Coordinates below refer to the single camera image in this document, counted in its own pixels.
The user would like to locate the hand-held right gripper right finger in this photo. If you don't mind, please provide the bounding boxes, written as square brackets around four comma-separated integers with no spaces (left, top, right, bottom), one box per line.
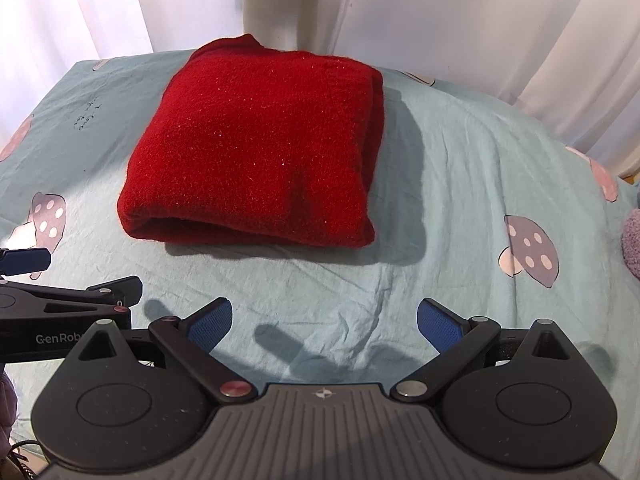
[391,298,584,404]

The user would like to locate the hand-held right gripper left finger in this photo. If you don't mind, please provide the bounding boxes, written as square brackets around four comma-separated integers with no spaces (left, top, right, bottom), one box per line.
[69,297,254,404]

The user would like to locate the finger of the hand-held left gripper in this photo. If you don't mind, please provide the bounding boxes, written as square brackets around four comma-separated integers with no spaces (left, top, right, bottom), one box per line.
[0,275,144,319]
[0,247,52,277]

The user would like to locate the red knitted sweater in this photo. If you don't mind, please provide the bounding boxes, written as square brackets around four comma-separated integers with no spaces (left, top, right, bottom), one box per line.
[117,33,386,250]

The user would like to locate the person's left forearm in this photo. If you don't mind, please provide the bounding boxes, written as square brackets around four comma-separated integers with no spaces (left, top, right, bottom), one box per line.
[0,374,20,461]

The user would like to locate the teal mushroom print bed sheet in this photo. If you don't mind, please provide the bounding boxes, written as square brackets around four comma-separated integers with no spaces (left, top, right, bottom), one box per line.
[0,52,640,411]

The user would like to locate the purple fuzzy cloth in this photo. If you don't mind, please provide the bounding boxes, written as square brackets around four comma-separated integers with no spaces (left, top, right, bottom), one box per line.
[621,209,640,281]

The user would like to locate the white curtain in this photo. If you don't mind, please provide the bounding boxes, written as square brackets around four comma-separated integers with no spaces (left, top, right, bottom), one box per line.
[0,0,640,179]

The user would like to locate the black cable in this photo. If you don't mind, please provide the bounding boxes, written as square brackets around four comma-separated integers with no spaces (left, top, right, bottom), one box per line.
[7,439,39,480]

